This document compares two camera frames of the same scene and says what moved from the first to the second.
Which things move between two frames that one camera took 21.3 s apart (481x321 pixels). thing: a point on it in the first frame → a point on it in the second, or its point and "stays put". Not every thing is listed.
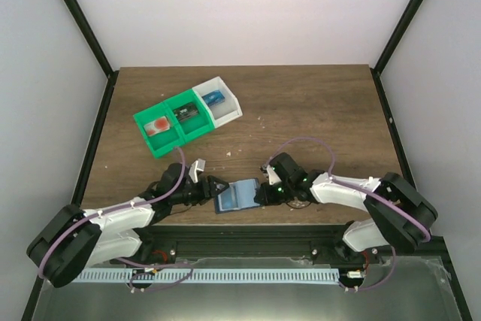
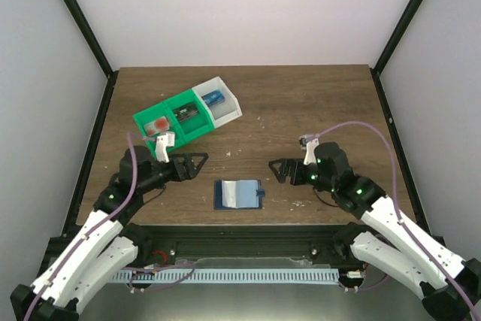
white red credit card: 158,126 stays put
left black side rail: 77,199 stays put
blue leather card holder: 237,196 stays put
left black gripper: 210,187 → 192,173
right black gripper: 267,200 → 296,164
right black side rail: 401,159 stays put
